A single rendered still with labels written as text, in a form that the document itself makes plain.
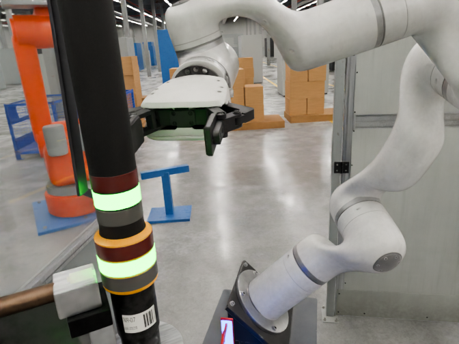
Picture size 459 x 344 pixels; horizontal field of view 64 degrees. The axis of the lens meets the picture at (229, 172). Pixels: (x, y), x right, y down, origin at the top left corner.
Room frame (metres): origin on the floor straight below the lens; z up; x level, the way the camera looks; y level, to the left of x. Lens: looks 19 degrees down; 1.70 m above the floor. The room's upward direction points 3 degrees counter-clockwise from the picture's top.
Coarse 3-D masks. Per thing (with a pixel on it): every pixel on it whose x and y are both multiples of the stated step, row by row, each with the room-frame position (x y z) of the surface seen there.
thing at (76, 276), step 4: (88, 268) 0.24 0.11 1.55; (72, 272) 0.24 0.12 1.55; (76, 272) 0.24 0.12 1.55; (80, 272) 0.24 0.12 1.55; (84, 272) 0.24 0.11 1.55; (88, 272) 0.24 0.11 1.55; (92, 272) 0.24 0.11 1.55; (68, 276) 0.24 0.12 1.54; (72, 276) 0.23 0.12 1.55; (76, 276) 0.23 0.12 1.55; (80, 276) 0.23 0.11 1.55; (84, 276) 0.23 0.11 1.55; (88, 276) 0.24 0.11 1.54; (92, 276) 0.24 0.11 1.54; (68, 280) 0.23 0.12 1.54; (72, 280) 0.23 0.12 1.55; (76, 280) 0.23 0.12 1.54; (80, 280) 0.23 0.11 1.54
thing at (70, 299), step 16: (64, 272) 0.24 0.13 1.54; (64, 288) 0.22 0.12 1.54; (80, 288) 0.22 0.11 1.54; (96, 288) 0.23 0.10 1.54; (64, 304) 0.22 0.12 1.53; (80, 304) 0.22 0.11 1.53; (96, 304) 0.23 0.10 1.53; (80, 320) 0.22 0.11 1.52; (96, 320) 0.22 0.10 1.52; (112, 320) 0.23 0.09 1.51; (96, 336) 0.23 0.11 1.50; (112, 336) 0.23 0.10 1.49; (176, 336) 0.26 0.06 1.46
